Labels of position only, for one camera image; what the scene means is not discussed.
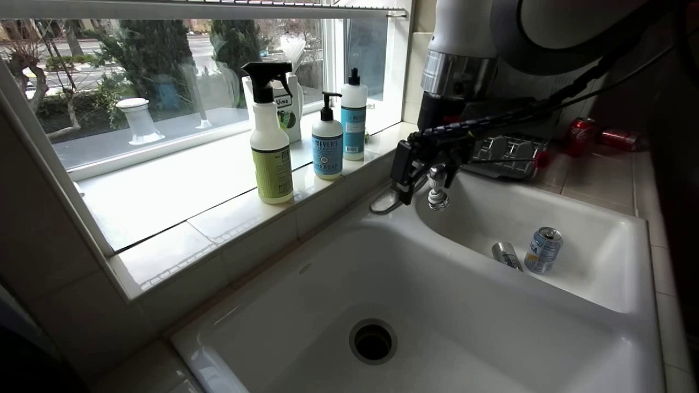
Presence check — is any blue and white drink can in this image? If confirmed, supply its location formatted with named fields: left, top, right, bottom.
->
left=522, top=226, right=565, bottom=277

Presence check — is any white spray bottle green label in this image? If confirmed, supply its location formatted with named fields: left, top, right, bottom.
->
left=242, top=71, right=306, bottom=146

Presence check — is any green spray bottle black trigger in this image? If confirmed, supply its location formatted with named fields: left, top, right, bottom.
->
left=239, top=61, right=296, bottom=207

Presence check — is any dark open sink drain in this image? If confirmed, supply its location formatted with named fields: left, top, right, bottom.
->
left=346, top=317, right=400, bottom=368

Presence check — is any blue label pump soap bottle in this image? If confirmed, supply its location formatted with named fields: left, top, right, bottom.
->
left=310, top=89, right=344, bottom=182

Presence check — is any white garden pedestal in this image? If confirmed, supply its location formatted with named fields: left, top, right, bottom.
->
left=113, top=96, right=166, bottom=148

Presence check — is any silver can with black print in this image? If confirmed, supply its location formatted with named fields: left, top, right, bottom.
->
left=490, top=241, right=524, bottom=274

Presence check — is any tall white blue pump bottle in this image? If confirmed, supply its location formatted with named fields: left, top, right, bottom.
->
left=339, top=65, right=369, bottom=163

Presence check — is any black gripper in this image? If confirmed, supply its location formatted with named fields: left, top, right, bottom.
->
left=388, top=125, right=480, bottom=207

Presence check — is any white double basin sink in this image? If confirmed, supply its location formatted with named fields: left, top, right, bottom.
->
left=168, top=168, right=669, bottom=393

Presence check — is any chrome faucet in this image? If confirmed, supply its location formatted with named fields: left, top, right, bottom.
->
left=423, top=163, right=452, bottom=215

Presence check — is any white window frame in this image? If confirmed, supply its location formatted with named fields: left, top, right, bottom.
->
left=0, top=0, right=414, bottom=257

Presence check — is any black wire dish rack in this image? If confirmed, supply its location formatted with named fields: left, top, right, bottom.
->
left=461, top=134, right=551, bottom=184

